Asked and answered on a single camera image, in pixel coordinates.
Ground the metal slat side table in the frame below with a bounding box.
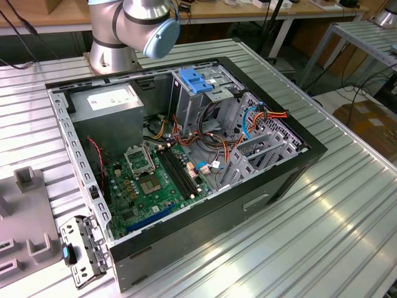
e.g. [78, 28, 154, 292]
[298, 20, 397, 91]

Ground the CPU socket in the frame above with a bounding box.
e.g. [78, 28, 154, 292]
[138, 175, 163, 196]

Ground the grey metal disk bay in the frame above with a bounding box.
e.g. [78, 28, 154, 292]
[216, 91, 308, 191]

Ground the black open PC case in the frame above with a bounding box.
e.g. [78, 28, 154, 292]
[45, 55, 329, 294]

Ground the orange power wire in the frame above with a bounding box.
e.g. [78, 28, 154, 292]
[249, 109, 290, 133]

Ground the small brown box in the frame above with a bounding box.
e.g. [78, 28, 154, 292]
[45, 0, 65, 15]

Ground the large cardboard box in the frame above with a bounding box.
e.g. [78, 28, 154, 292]
[332, 99, 397, 160]

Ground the blue plastic drive latch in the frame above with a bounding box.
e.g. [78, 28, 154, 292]
[178, 68, 215, 94]

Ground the grey parts rack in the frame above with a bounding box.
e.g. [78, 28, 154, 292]
[0, 166, 65, 282]

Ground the blue wire with white plug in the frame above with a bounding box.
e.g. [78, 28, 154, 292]
[194, 160, 224, 177]

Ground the black tripod stand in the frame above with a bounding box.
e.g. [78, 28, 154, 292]
[256, 0, 288, 65]

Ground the grey optical drive cage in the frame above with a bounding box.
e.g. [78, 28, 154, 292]
[169, 63, 248, 139]

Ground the orange black wire bundle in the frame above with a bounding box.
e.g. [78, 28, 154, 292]
[170, 113, 249, 164]

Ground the blue data wire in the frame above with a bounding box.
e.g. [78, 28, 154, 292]
[241, 101, 265, 141]

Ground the red black fan wire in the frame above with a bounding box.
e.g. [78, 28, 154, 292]
[86, 135, 108, 195]

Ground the black latch with blue tab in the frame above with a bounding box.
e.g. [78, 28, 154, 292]
[61, 243, 78, 266]

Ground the grey metal card bracket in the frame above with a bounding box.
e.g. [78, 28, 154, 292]
[58, 215, 113, 290]

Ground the black RAM slot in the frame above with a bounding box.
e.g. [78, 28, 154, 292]
[156, 150, 190, 200]
[163, 148, 197, 197]
[166, 147, 200, 195]
[159, 150, 194, 199]

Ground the green motherboard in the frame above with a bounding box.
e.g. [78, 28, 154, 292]
[104, 144, 215, 240]

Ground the yellow orange wire bundle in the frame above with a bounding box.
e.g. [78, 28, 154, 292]
[151, 119, 168, 141]

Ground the wooden desk with white frame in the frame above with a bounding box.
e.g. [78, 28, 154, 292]
[0, 0, 370, 37]

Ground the grey power supply unit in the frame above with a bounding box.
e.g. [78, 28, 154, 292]
[68, 83, 146, 160]

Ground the thin cable with silver plug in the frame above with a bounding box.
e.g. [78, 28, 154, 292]
[0, 0, 43, 71]

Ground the metal socket cover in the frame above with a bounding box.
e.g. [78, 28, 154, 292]
[123, 145, 156, 180]

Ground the blue expansion slot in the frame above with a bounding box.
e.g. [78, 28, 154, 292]
[125, 202, 175, 234]

